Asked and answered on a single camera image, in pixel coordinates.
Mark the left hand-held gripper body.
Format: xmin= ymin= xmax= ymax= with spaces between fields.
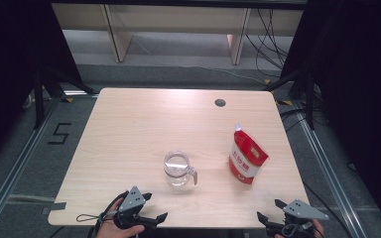
xmin=112 ymin=185 xmax=147 ymax=230

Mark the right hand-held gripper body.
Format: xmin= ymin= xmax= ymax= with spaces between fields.
xmin=270 ymin=198 xmax=330 ymax=238

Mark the clear glass jar with handle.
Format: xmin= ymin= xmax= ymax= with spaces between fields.
xmin=163 ymin=150 xmax=199 ymax=192

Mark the red and white pouch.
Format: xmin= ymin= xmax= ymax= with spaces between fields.
xmin=228 ymin=123 xmax=270 ymax=186

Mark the person's right hand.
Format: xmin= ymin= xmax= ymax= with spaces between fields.
xmin=311 ymin=219 xmax=325 ymax=238

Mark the person's left hand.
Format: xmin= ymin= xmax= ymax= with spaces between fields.
xmin=95 ymin=197 xmax=146 ymax=238

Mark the grey tape strip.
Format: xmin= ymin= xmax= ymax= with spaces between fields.
xmin=41 ymin=201 xmax=67 ymax=216

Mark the black metal stand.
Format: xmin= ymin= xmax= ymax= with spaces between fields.
xmin=33 ymin=64 xmax=97 ymax=130
xmin=263 ymin=68 xmax=316 ymax=131

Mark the dark curtain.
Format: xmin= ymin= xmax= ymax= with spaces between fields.
xmin=280 ymin=0 xmax=381 ymax=230
xmin=0 ymin=0 xmax=84 ymax=171

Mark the light wooden shelf unit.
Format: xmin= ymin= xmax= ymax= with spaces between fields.
xmin=51 ymin=3 xmax=306 ymax=66

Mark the black floor cable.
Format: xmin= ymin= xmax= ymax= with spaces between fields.
xmin=303 ymin=180 xmax=355 ymax=238

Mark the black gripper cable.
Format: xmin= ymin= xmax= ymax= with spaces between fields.
xmin=93 ymin=190 xmax=129 ymax=238

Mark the aluminium floor rail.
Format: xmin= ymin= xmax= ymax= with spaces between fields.
xmin=0 ymin=94 xmax=64 ymax=230
xmin=290 ymin=101 xmax=366 ymax=238

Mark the thin wrist cord loop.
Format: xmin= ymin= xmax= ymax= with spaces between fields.
xmin=75 ymin=213 xmax=115 ymax=223

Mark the thin white floor cable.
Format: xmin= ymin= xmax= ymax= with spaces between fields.
xmin=132 ymin=34 xmax=266 ymax=84

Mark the bundle of black hanging cables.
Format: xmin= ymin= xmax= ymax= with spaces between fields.
xmin=244 ymin=8 xmax=296 ymax=79

